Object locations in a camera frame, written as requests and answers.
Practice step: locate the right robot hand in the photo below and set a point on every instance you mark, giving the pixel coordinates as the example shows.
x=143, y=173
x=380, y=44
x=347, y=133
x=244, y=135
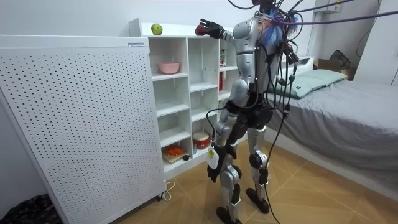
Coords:
x=214, y=28

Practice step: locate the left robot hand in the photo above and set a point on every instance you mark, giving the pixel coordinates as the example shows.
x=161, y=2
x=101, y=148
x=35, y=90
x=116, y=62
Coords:
x=214, y=160

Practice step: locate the red apple soft toy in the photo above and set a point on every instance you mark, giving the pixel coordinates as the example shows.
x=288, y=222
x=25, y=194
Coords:
x=199, y=30

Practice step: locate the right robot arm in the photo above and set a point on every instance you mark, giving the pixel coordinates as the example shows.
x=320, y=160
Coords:
x=227, y=36

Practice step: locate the red and white drum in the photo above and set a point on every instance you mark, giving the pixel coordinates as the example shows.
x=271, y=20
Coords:
x=201, y=140

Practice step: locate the small black ball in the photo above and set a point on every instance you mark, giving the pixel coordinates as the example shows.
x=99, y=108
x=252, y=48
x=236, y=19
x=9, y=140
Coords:
x=186, y=157

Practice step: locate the printed can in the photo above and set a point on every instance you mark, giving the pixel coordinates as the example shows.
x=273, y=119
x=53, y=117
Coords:
x=223, y=58

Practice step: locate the white open shelf unit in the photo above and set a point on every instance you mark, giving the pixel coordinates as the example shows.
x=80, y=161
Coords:
x=203, y=62

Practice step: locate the wooden board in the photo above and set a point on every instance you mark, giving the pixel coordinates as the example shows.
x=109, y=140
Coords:
x=174, y=158

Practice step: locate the orange soft toy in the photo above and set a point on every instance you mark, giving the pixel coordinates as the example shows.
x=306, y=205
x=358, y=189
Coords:
x=173, y=150

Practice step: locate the robot legs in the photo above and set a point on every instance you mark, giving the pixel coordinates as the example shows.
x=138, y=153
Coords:
x=257, y=140

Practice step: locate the red book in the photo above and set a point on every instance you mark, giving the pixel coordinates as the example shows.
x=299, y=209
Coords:
x=220, y=81

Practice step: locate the green apple soft toy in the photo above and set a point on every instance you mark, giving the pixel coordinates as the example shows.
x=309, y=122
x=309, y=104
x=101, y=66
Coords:
x=156, y=29

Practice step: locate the pink bowl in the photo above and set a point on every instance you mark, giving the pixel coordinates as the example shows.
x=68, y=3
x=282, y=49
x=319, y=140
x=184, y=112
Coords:
x=169, y=68

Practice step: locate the robot body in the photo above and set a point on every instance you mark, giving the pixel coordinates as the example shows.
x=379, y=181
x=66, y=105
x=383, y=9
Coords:
x=269, y=74

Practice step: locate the pale green pillow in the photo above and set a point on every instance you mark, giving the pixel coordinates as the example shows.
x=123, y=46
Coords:
x=314, y=81

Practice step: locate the cardboard box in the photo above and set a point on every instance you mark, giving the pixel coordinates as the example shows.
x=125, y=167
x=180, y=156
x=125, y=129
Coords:
x=325, y=64

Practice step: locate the grey bed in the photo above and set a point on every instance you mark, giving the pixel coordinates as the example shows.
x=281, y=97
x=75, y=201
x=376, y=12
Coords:
x=342, y=124

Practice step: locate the white perforated panel appliance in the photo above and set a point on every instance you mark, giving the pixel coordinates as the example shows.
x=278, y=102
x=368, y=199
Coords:
x=77, y=124

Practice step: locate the white wardrobe panel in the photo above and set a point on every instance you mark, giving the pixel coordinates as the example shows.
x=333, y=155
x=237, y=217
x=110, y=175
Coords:
x=377, y=46

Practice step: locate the black crumpled plastic bag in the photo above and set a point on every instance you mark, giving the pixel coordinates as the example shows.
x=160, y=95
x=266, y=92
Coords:
x=29, y=211

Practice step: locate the white wall unit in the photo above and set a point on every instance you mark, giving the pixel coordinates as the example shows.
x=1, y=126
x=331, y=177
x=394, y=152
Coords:
x=328, y=6

